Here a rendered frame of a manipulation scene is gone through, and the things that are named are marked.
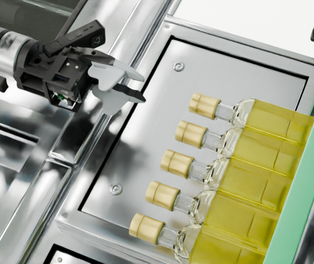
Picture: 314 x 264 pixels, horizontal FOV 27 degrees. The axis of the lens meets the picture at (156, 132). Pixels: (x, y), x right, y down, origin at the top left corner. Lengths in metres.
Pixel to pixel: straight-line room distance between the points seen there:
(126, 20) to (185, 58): 0.16
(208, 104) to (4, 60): 0.35
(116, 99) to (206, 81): 0.21
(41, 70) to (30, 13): 0.36
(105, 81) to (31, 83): 0.14
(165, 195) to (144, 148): 0.22
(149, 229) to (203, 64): 0.43
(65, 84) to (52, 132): 0.18
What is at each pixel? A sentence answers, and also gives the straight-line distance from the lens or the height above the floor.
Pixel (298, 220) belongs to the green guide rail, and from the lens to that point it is 0.82.
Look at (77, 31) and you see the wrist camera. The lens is 1.14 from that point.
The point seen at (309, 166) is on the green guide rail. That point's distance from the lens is 0.86.
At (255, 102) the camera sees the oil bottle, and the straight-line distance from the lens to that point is 1.04.
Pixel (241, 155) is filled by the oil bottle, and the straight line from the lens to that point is 0.98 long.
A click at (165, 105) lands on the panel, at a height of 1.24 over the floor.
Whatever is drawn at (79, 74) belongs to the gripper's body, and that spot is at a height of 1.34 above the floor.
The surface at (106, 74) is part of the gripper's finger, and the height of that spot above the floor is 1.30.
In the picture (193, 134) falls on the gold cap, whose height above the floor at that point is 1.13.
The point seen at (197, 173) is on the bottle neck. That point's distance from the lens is 0.99.
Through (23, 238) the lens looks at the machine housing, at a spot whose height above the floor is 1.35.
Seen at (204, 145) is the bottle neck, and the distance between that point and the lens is 1.02.
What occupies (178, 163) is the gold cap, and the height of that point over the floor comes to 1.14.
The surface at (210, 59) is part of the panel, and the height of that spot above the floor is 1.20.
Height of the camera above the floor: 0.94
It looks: 14 degrees up
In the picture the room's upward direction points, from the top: 71 degrees counter-clockwise
